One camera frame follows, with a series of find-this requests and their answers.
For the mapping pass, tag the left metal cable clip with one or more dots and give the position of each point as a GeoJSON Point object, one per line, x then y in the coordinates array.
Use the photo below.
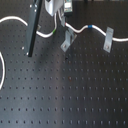
{"type": "Point", "coordinates": [67, 42]}

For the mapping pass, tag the black camera box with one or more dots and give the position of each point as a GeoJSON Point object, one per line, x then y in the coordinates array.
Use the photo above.
{"type": "Point", "coordinates": [68, 7]}

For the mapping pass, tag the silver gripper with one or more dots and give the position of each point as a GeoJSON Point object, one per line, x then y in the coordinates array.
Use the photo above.
{"type": "Point", "coordinates": [52, 6]}

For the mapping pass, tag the right metal cable clip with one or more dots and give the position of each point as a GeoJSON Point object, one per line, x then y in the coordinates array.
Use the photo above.
{"type": "Point", "coordinates": [108, 39]}

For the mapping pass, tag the black metal post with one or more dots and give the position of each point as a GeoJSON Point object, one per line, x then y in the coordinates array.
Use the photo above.
{"type": "Point", "coordinates": [32, 26]}

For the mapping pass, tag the metal cable clip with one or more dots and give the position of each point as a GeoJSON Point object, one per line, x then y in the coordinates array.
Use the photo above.
{"type": "Point", "coordinates": [67, 42]}
{"type": "Point", "coordinates": [108, 39]}

